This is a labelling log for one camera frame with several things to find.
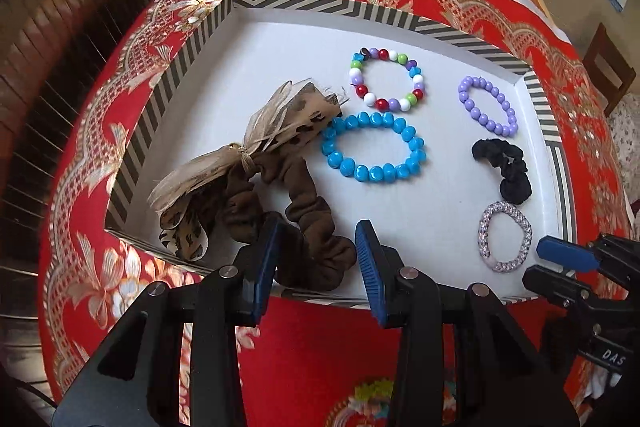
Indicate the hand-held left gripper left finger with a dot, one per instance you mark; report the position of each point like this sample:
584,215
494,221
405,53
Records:
266,267

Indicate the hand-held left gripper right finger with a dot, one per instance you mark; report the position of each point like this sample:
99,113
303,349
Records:
367,267

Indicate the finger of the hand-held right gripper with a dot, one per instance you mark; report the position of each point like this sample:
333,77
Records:
555,287
565,252

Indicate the brown scrunchie with leopard bow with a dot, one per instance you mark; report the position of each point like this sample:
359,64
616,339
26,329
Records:
300,212

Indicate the black scrunchie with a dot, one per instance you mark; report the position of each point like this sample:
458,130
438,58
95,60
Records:
515,187

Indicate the striped cardboard box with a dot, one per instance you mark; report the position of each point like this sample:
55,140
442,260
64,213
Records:
430,187

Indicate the red floral tablecloth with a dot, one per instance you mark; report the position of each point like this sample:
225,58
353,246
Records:
310,357

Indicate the floral cloth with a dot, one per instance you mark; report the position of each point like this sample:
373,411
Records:
627,132

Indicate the wooden chair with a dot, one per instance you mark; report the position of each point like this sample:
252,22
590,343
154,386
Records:
607,62

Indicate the wooden slatted panel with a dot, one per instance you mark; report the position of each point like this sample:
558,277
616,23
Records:
65,37

